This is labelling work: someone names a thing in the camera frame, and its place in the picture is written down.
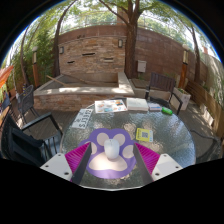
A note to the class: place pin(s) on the grey wall utility box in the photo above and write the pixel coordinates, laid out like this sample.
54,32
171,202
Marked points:
141,66

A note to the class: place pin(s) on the raised stone planter bed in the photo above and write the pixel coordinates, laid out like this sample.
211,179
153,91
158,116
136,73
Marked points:
83,95

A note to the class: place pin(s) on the white computer mouse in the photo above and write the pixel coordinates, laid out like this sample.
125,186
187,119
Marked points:
111,149

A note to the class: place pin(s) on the thick tree trunk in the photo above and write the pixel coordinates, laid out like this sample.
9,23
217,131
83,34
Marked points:
131,50

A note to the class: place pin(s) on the black metal armchair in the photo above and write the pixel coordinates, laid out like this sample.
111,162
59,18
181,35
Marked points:
23,143

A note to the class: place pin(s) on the black wall lamp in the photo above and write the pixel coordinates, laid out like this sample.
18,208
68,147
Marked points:
120,43
61,50

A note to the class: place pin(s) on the green wipes packet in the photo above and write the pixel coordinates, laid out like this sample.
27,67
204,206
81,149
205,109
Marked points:
167,111

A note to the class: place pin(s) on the purple paw-shaped mouse pad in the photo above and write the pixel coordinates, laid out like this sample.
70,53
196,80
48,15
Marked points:
110,168

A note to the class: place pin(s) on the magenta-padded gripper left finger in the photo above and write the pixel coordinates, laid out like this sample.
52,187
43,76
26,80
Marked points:
55,165

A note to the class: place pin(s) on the black mesh-back chair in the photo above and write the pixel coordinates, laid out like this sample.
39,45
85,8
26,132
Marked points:
26,98

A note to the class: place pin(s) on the yellow printed card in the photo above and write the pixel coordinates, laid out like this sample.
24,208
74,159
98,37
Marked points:
144,135

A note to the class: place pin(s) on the colourful printed leaflet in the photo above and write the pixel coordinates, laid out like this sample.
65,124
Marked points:
110,106

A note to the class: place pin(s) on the white flat box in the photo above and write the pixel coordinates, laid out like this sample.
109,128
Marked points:
136,104

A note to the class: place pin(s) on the black and white leaflet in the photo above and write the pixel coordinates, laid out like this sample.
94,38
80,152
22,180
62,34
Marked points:
82,118

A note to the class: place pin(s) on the wooden lamp post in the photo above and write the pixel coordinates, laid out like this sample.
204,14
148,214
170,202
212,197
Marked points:
184,71
35,70

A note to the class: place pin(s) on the slim tree trunk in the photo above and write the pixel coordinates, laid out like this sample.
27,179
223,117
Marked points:
196,56

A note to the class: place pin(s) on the white rectangular planter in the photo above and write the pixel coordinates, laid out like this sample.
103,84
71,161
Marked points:
182,98

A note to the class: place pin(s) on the thin leaning tree trunk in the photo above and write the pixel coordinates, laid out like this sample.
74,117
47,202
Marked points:
56,56

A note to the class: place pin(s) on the dark slatted armchair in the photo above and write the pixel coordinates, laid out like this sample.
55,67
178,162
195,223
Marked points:
163,83

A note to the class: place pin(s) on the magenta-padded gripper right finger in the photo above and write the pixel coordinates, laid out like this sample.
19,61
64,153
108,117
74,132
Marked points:
166,165

